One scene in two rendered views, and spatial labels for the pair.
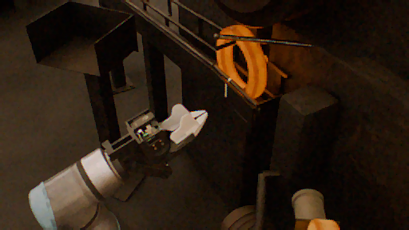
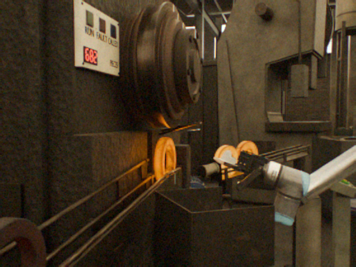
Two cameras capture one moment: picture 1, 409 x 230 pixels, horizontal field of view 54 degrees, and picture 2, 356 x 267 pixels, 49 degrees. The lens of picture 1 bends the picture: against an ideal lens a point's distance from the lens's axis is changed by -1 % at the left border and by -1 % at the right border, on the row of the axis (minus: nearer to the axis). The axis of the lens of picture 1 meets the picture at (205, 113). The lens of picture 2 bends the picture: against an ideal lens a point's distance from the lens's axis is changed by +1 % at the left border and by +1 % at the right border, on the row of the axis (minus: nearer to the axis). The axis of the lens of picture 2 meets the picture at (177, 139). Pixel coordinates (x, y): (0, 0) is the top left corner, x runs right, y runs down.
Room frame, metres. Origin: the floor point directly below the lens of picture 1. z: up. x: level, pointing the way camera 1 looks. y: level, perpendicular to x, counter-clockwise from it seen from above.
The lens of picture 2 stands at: (1.87, 1.00, 0.92)
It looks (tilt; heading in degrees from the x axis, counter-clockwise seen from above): 3 degrees down; 225
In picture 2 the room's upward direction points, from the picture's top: straight up
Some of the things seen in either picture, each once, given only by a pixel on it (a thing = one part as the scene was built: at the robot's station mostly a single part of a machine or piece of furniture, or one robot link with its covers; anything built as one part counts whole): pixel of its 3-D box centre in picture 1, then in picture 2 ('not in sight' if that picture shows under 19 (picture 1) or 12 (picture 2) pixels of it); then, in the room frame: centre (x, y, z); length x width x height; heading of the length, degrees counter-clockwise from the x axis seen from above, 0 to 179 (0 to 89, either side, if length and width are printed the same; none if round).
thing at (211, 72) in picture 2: not in sight; (210, 121); (-2.59, -2.72, 0.88); 1.71 x 0.92 x 1.76; 30
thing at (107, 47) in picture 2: not in sight; (99, 42); (1.18, -0.01, 1.15); 0.26 x 0.02 x 0.18; 30
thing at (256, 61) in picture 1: (240, 63); (165, 161); (0.83, -0.08, 0.75); 0.18 x 0.03 x 0.18; 29
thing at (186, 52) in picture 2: not in sight; (190, 66); (0.79, 0.00, 1.11); 0.28 x 0.06 x 0.28; 30
